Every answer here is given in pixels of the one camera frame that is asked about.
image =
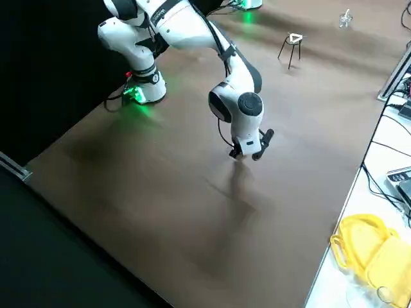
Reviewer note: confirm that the white clay triangle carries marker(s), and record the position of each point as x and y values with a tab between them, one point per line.
292	38

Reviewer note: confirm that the clear glass alcohol lamp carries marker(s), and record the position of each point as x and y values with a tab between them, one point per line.
345	20

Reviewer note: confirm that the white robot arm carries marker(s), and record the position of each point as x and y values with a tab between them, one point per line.
189	32

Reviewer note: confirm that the white desk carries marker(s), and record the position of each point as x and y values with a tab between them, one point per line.
356	205

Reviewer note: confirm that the grey device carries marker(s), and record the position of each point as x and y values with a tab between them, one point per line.
399	179

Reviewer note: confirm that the clear glass vase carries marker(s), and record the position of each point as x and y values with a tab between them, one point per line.
369	295

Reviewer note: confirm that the aluminium frame post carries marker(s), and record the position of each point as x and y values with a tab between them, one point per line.
14	167
393	77

